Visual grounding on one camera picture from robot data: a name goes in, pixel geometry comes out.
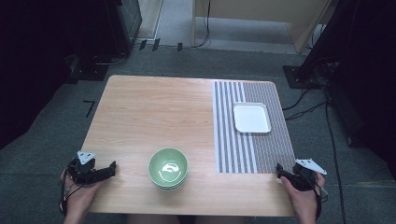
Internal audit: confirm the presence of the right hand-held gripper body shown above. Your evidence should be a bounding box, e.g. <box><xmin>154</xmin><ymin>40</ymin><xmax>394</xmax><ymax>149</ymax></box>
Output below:
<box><xmin>290</xmin><ymin>159</ymin><xmax>328</xmax><ymax>191</ymax></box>

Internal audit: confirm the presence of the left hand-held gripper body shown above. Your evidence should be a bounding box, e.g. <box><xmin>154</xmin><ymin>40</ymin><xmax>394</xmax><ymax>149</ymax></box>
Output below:
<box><xmin>66</xmin><ymin>150</ymin><xmax>101</xmax><ymax>187</ymax></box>

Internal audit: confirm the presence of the person's right hand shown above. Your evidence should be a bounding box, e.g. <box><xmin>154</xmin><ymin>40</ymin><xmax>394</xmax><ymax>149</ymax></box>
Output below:
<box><xmin>280</xmin><ymin>172</ymin><xmax>327</xmax><ymax>217</ymax></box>

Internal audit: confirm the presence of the person's left hand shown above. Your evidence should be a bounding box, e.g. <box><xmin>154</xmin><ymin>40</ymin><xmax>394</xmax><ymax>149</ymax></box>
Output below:
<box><xmin>60</xmin><ymin>169</ymin><xmax>106</xmax><ymax>217</ymax></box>

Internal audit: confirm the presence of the grey striped placemat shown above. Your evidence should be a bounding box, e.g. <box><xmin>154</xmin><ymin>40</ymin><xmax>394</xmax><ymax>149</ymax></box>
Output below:
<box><xmin>211</xmin><ymin>79</ymin><xmax>296</xmax><ymax>175</ymax></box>

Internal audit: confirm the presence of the green ceramic bowl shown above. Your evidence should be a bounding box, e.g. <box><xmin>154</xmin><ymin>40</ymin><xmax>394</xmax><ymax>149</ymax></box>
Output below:
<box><xmin>148</xmin><ymin>176</ymin><xmax>189</xmax><ymax>189</ymax></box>
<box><xmin>148</xmin><ymin>147</ymin><xmax>189</xmax><ymax>188</ymax></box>
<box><xmin>152</xmin><ymin>180</ymin><xmax>187</xmax><ymax>191</ymax></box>

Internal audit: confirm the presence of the white square plate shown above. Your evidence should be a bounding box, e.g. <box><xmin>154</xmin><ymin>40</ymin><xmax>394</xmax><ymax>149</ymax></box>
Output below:
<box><xmin>232</xmin><ymin>102</ymin><xmax>272</xmax><ymax>134</ymax></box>

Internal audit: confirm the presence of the black stand base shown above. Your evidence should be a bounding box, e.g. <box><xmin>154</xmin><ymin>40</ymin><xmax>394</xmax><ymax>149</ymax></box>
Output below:
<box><xmin>282</xmin><ymin>64</ymin><xmax>326</xmax><ymax>91</ymax></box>

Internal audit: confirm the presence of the black floor equipment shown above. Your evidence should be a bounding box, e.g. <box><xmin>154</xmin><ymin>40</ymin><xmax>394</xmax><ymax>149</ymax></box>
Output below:
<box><xmin>63</xmin><ymin>52</ymin><xmax>110</xmax><ymax>84</ymax></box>

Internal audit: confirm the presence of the black curtain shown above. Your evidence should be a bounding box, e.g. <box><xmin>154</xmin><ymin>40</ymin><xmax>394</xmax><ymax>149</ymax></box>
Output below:
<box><xmin>297</xmin><ymin>0</ymin><xmax>396</xmax><ymax>171</ymax></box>
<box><xmin>0</xmin><ymin>0</ymin><xmax>120</xmax><ymax>150</ymax></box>

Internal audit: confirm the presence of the dark equipment cabinet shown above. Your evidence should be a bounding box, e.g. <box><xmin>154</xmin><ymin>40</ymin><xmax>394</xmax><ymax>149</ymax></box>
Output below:
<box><xmin>104</xmin><ymin>0</ymin><xmax>144</xmax><ymax>58</ymax></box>

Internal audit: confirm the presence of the light wooden cabinet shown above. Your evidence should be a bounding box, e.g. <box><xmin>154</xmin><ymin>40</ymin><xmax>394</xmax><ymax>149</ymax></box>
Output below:
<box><xmin>191</xmin><ymin>0</ymin><xmax>339</xmax><ymax>54</ymax></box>

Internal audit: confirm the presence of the right hand-held gripper cable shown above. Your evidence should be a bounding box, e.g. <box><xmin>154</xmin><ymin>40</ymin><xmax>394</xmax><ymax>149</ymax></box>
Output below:
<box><xmin>313</xmin><ymin>181</ymin><xmax>329</xmax><ymax>220</ymax></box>

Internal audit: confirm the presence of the hand-held gripper cable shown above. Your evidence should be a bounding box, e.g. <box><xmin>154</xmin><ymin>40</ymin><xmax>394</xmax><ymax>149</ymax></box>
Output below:
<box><xmin>313</xmin><ymin>181</ymin><xmax>329</xmax><ymax>220</ymax></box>
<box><xmin>58</xmin><ymin>169</ymin><xmax>82</xmax><ymax>217</ymax></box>

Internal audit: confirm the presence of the left hand-held gripper cable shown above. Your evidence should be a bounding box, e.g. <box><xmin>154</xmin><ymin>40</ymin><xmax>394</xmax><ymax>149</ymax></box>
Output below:
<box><xmin>58</xmin><ymin>169</ymin><xmax>82</xmax><ymax>217</ymax></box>

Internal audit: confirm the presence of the black floor cable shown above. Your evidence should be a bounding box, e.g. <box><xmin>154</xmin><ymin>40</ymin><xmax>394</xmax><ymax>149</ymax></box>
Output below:
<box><xmin>324</xmin><ymin>90</ymin><xmax>347</xmax><ymax>224</ymax></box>
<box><xmin>281</xmin><ymin>88</ymin><xmax>313</xmax><ymax>112</ymax></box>
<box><xmin>284</xmin><ymin>100</ymin><xmax>329</xmax><ymax>121</ymax></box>

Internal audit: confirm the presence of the black hanging cable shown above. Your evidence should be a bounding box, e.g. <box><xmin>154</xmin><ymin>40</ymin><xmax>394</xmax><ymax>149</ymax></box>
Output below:
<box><xmin>191</xmin><ymin>0</ymin><xmax>212</xmax><ymax>49</ymax></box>

